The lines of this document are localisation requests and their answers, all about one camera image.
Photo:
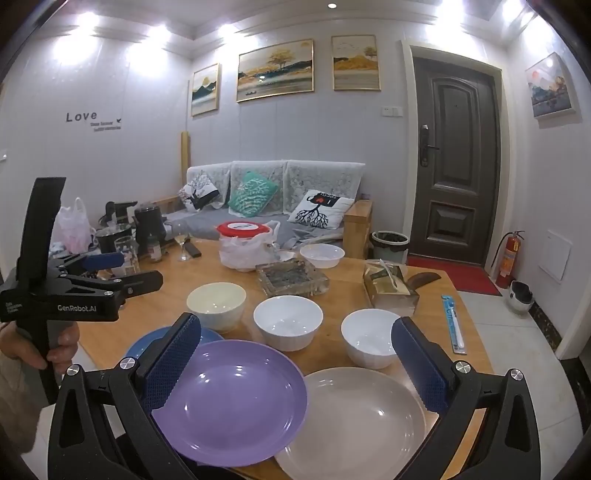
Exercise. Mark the white helmet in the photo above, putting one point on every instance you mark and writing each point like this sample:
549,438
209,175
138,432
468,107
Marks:
521,297

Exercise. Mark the wide golden tree painting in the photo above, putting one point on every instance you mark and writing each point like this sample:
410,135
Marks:
275,71

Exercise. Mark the pink plastic bag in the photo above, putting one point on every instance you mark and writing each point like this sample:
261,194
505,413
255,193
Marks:
74,230

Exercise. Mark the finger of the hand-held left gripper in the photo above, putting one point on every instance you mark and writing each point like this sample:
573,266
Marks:
105,261
138,281

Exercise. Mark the wooden comb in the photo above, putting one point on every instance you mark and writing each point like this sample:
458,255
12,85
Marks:
427,281

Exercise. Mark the grey trash bin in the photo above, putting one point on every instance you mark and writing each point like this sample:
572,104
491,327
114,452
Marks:
390,247

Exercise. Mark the golden hill painting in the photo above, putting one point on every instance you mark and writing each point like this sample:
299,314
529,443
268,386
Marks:
355,62

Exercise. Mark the white plastic bag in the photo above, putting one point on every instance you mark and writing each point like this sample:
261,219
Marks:
240,254

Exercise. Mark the small mountain painting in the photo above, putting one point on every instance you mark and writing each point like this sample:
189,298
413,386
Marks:
205,90

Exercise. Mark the black and white deer pillow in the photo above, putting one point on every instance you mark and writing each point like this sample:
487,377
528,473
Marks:
198,196

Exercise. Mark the dark brown door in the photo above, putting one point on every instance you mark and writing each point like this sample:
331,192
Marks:
455,161

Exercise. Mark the black remote control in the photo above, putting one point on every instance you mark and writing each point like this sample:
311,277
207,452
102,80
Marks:
194,249

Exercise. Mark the golden tissue box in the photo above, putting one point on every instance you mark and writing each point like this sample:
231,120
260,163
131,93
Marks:
390,290

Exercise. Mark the person's left hand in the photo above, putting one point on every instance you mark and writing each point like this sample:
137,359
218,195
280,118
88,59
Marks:
64,344

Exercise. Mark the wine glass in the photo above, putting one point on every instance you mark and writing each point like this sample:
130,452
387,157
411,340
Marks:
183,240

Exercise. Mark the beige plate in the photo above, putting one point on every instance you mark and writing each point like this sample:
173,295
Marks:
351,424

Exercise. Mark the red lid container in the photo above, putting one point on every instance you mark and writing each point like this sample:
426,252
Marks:
242,228

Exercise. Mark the unframed colourful landscape painting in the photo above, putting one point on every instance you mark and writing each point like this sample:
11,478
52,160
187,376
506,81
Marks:
551,85

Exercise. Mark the white wall panel box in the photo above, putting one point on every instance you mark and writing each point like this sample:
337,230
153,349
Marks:
557,256

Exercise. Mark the glass ashtray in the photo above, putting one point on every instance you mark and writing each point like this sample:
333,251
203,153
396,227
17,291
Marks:
291,279

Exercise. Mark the white ceramic bowl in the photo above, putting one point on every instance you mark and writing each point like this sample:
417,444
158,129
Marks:
367,337
286,323

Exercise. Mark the black pot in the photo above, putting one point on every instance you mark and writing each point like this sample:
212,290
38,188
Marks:
111,237

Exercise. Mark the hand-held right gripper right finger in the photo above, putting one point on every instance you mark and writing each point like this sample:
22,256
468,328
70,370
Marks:
420,364

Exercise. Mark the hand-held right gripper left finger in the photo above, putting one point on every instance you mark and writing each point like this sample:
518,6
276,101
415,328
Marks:
171,364

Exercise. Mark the thin white plastic bowl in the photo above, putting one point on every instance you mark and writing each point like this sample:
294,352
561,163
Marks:
322,256

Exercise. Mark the red fire extinguisher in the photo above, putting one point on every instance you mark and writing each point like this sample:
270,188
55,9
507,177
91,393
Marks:
508,258

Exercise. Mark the purple plate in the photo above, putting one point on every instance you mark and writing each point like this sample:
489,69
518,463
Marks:
231,401

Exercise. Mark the blue toothbrush package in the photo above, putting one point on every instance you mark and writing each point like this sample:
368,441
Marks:
453,323

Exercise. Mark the red doormat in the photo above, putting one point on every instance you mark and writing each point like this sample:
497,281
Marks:
461,277

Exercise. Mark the grey sofa with lace covers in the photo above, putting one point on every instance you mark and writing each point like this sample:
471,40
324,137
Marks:
318,177

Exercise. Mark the black wall lettering sticker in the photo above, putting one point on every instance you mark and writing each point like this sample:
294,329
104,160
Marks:
81,117

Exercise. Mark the cream bowl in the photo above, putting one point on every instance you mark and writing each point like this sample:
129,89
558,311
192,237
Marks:
214,302

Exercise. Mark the clear glass cup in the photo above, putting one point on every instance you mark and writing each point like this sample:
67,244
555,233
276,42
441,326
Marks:
129,249

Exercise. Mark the rolled beige mat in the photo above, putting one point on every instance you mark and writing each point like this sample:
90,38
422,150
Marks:
184,161

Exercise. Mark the teal patterned pillow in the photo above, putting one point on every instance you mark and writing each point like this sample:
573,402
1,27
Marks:
251,194

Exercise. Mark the white tree print pillow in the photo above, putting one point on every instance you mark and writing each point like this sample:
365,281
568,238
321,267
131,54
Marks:
321,210

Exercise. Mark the blue plate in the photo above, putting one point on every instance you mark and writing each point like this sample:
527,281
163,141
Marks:
143,344

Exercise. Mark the white light switch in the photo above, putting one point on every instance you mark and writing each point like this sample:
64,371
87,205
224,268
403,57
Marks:
391,110

